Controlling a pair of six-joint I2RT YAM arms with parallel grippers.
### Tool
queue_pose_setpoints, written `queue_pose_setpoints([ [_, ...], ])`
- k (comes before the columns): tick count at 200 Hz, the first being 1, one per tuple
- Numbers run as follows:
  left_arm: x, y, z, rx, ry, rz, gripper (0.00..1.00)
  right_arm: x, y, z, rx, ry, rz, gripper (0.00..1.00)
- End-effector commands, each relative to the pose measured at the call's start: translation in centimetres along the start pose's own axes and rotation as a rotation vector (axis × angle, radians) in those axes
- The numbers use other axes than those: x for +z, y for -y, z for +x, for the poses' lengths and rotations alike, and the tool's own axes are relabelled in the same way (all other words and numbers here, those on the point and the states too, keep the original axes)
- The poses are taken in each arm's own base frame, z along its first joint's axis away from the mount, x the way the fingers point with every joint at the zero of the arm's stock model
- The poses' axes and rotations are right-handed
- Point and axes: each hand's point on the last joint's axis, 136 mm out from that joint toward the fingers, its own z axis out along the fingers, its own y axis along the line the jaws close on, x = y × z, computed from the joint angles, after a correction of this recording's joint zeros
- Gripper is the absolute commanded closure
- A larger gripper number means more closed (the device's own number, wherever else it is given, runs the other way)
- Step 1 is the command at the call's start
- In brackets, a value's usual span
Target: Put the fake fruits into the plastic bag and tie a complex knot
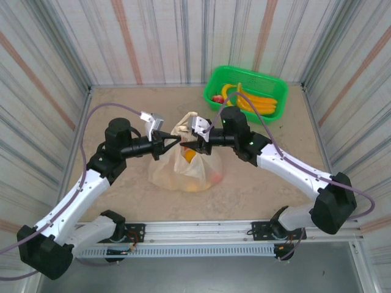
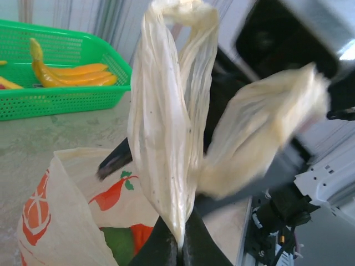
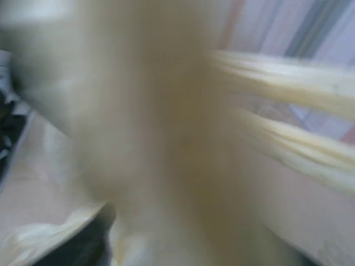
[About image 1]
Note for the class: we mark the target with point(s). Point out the orange fake tangerine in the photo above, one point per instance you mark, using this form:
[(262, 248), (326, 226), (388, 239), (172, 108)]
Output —
[(189, 156)]

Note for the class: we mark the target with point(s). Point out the cream printed plastic bag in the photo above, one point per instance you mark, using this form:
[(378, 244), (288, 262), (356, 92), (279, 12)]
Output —
[(165, 174)]

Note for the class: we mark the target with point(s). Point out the yellow fake mango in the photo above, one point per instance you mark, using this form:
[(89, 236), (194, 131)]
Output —
[(195, 187)]

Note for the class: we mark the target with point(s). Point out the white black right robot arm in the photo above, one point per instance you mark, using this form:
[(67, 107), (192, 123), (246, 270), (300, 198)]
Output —
[(293, 171)]

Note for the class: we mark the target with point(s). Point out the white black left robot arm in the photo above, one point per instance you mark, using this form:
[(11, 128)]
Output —
[(76, 195)]

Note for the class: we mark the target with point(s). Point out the red fake peach with leaf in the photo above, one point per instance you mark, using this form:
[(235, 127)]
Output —
[(217, 99)]

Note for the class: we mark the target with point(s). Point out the single yellow fake banana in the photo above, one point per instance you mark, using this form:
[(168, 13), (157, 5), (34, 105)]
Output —
[(225, 91)]

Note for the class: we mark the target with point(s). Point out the yellow fake banana bunch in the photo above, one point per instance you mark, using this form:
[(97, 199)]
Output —
[(259, 105)]

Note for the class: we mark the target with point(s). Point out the green plastic basket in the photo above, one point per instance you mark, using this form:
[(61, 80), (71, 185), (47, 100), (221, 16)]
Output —
[(262, 82)]

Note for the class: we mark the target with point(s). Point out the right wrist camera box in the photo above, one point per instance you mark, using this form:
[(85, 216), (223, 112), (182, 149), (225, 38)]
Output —
[(198, 123)]

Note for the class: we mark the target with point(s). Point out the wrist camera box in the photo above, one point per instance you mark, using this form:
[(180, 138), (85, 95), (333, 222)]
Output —
[(198, 123), (157, 122)]

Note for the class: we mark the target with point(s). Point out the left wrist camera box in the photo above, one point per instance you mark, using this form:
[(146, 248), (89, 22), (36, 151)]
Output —
[(157, 122)]

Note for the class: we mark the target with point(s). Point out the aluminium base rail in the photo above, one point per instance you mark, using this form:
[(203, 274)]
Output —
[(198, 229)]

